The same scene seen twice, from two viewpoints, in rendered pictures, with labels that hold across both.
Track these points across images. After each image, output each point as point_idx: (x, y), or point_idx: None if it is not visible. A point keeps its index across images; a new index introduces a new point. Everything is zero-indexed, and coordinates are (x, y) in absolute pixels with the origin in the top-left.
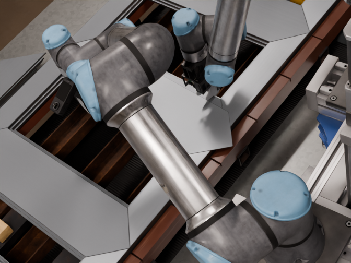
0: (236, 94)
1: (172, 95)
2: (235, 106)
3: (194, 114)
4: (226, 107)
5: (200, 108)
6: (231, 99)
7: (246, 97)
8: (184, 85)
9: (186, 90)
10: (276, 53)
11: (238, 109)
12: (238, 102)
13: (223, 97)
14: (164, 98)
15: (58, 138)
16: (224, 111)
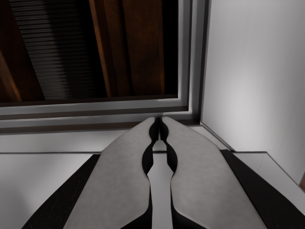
0: (260, 66)
1: (35, 190)
2: (282, 120)
3: (156, 204)
4: (249, 141)
5: (157, 184)
6: (248, 105)
7: None
8: (22, 146)
9: (53, 158)
10: None
11: (303, 127)
12: (289, 100)
13: (209, 111)
14: (28, 206)
15: None
16: (248, 158)
